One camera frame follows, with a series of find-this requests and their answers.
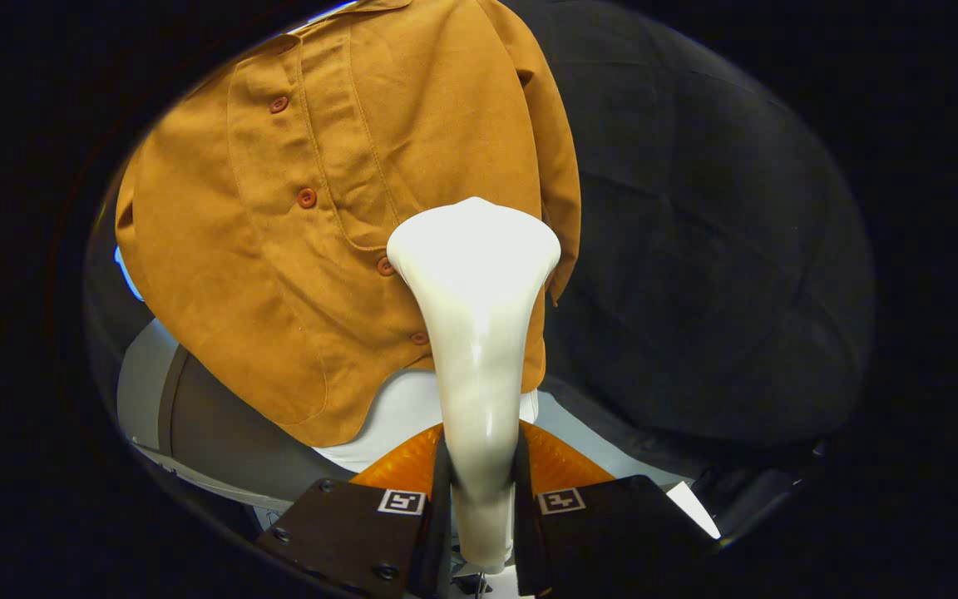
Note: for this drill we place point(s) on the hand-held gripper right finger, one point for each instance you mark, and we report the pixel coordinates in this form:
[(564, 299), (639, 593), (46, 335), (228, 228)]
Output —
[(525, 532)]

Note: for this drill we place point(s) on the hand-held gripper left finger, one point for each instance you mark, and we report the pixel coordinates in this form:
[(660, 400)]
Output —
[(441, 532)]

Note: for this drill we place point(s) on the white garment steamer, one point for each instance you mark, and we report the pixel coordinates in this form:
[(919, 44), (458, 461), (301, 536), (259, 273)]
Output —
[(479, 333)]

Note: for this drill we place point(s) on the orange button-up shirt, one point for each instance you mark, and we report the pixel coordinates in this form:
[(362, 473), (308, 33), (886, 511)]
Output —
[(279, 249)]

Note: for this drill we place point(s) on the grey cabinet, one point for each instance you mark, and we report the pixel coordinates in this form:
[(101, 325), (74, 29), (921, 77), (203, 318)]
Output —
[(221, 433)]

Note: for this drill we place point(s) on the black backdrop cloth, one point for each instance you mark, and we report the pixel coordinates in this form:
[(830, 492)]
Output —
[(695, 249)]

